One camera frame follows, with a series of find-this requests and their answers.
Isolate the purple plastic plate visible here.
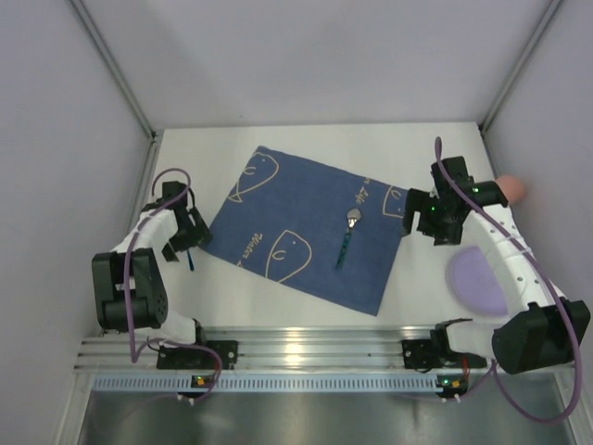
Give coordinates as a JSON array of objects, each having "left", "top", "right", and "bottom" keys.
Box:
[{"left": 446, "top": 247, "right": 508, "bottom": 317}]

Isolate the silver spoon green handle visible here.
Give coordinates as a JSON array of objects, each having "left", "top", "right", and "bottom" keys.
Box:
[{"left": 335, "top": 208, "right": 362, "bottom": 269}]

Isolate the pink plastic cup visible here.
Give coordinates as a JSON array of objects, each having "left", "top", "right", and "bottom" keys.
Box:
[{"left": 496, "top": 175, "right": 527, "bottom": 205}]

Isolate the blue whale print cloth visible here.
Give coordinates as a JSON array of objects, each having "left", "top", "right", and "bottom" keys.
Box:
[{"left": 204, "top": 146, "right": 408, "bottom": 316}]

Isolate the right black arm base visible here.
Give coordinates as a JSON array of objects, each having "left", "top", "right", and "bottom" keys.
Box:
[{"left": 401, "top": 339, "right": 487, "bottom": 372}]

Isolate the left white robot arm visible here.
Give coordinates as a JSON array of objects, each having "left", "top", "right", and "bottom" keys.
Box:
[{"left": 92, "top": 181, "right": 212, "bottom": 344}]

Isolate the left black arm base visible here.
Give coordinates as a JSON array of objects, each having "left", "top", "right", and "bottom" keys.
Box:
[{"left": 157, "top": 340, "right": 239, "bottom": 370}]

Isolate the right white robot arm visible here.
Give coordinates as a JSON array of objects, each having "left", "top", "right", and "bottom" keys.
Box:
[{"left": 402, "top": 157, "right": 591, "bottom": 375}]

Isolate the aluminium mounting rail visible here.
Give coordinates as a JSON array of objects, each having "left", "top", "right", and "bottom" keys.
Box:
[{"left": 74, "top": 326, "right": 431, "bottom": 373}]

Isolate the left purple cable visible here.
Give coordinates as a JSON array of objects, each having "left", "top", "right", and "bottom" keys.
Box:
[{"left": 128, "top": 169, "right": 226, "bottom": 404}]

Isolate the perforated cable duct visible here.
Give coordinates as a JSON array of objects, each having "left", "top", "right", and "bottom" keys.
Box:
[{"left": 92, "top": 373, "right": 469, "bottom": 395}]

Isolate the right aluminium frame post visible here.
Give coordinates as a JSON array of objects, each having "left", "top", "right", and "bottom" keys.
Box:
[{"left": 478, "top": 0, "right": 565, "bottom": 136}]

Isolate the aluminium frame post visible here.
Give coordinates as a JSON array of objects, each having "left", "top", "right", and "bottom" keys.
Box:
[
  {"left": 478, "top": 0, "right": 565, "bottom": 136},
  {"left": 66, "top": 0, "right": 157, "bottom": 141}
]

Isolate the left aluminium frame post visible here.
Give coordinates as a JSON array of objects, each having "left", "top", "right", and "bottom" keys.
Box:
[{"left": 66, "top": 0, "right": 157, "bottom": 141}]

